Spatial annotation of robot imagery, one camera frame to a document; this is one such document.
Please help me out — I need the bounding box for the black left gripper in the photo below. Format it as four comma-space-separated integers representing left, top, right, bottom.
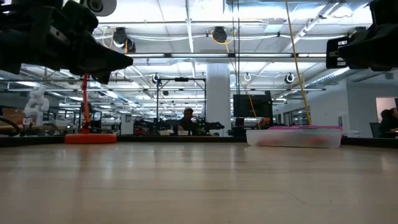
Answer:
0, 0, 134, 85

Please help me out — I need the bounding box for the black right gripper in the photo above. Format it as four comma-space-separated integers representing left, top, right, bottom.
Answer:
325, 22, 398, 73

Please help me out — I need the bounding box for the clear pencil box pink lid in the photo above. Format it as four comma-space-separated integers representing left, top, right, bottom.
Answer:
245, 124, 343, 149

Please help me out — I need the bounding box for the person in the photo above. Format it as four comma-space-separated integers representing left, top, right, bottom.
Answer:
378, 107, 398, 139
176, 106, 200, 136

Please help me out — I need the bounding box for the red desk lamp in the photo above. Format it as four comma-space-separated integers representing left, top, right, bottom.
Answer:
63, 0, 118, 144

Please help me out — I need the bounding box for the black metal stand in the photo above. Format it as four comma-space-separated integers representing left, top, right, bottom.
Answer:
155, 77, 207, 135

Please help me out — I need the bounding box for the white building column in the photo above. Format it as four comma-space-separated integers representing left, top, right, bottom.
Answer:
205, 63, 232, 137

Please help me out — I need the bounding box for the black monitor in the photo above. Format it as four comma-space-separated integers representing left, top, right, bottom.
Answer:
232, 90, 274, 119

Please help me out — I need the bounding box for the black ceiling cable reel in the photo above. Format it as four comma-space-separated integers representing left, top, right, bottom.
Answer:
111, 26, 137, 53
210, 26, 230, 44

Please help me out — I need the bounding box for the yellow hanging cable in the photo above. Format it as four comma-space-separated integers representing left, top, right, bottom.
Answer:
284, 0, 312, 126

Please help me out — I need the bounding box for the black curved hose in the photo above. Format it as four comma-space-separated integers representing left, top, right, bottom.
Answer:
0, 115, 20, 137

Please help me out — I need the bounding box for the black metal table frame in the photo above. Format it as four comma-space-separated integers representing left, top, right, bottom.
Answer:
0, 134, 398, 147

